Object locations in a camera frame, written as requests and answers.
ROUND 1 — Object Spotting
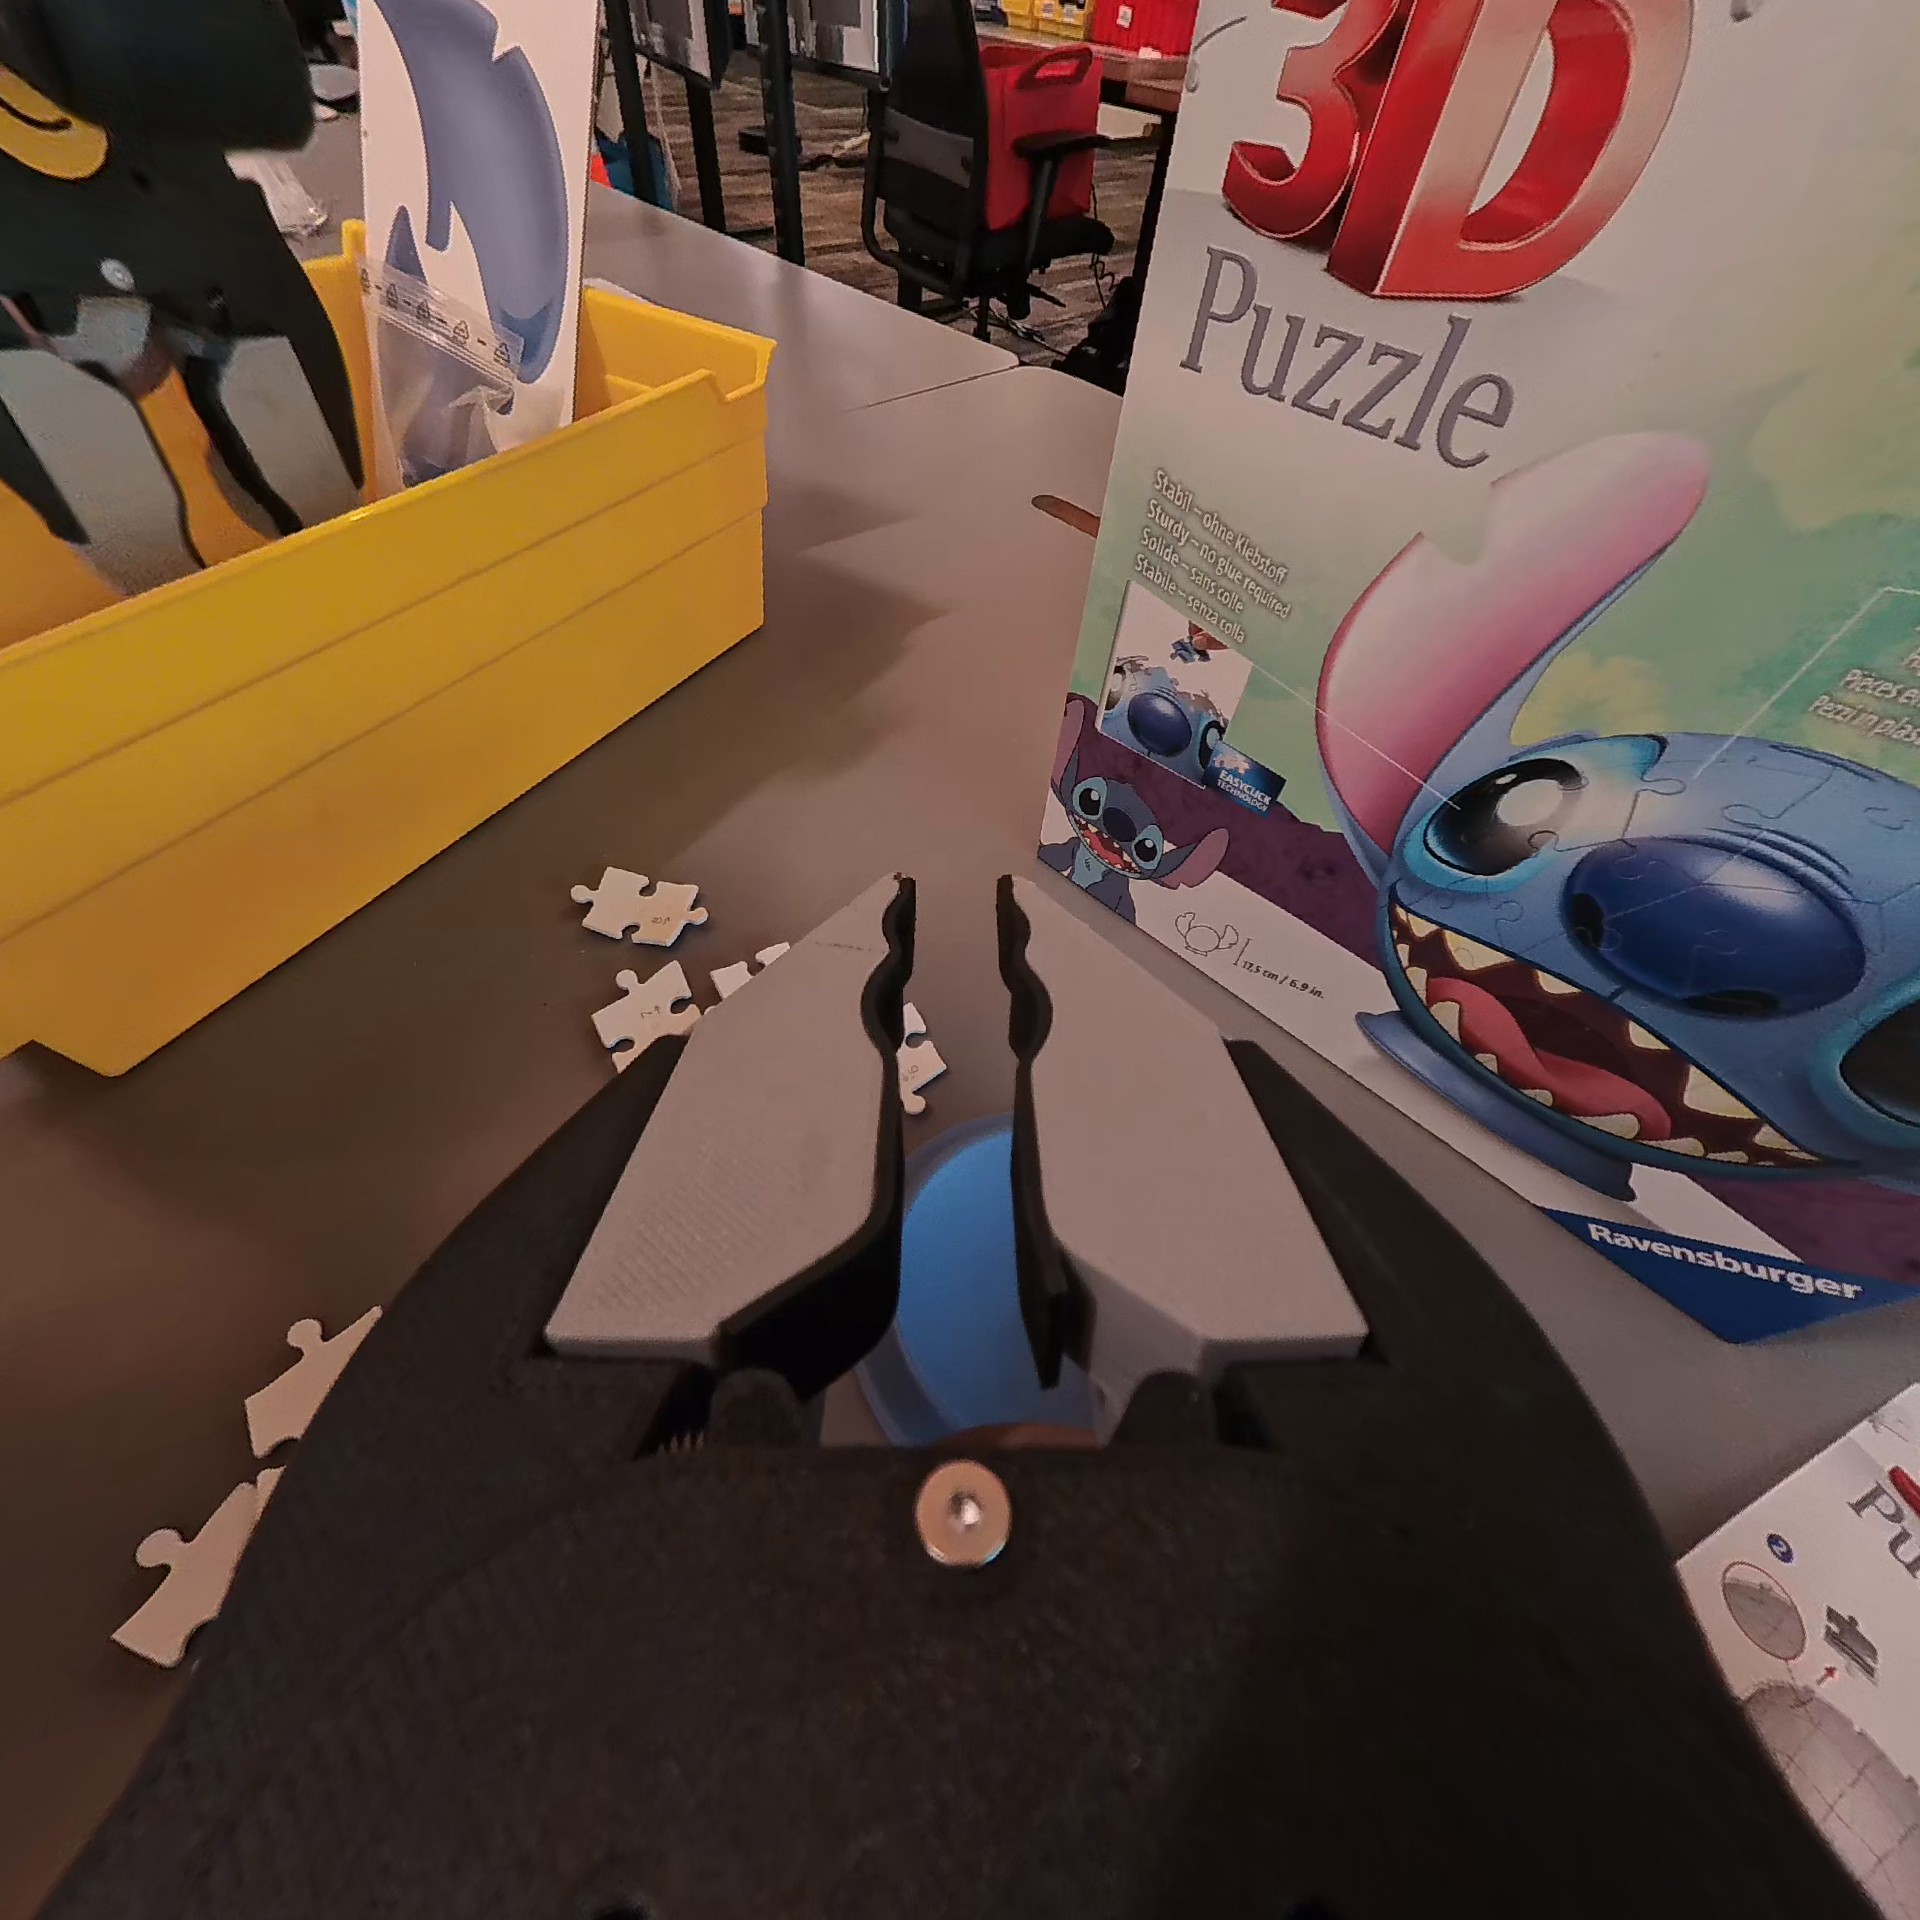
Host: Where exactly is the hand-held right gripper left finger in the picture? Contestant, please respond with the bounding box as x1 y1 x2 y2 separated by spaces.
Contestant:
544 872 917 1400

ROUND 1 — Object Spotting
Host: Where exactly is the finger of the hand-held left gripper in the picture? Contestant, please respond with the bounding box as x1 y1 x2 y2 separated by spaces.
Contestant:
181 323 367 539
0 292 154 557

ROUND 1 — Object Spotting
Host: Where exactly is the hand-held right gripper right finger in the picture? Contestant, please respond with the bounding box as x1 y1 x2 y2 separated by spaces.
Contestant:
997 878 1368 1390

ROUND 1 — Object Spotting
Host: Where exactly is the blue plastic puzzle base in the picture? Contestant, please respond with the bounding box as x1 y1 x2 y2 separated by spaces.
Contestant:
856 1114 1104 1448

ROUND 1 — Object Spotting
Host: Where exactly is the yellow plastic bin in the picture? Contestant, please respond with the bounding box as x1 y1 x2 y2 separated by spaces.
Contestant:
0 222 778 1079

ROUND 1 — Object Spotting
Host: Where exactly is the printed puzzle box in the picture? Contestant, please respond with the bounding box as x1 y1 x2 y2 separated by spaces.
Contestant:
1040 0 1920 1344

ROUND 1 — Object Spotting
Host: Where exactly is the clear plastic bag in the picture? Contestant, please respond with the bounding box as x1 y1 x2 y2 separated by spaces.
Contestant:
356 255 527 488

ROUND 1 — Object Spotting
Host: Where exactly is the white card with blue shapes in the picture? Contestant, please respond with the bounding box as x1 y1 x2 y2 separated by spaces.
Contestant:
358 0 600 436

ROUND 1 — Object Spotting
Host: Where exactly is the black office chair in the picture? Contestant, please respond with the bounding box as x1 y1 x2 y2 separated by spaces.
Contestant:
861 0 1120 339

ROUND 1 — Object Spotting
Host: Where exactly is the white instruction leaflet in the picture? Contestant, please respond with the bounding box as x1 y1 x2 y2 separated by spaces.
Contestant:
1677 1387 1920 1906

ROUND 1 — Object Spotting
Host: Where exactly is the red bag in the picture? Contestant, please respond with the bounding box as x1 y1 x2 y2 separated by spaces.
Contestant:
983 40 1104 227

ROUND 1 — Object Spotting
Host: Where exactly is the black metal table frame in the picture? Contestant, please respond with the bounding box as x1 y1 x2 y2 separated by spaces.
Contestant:
598 0 812 266

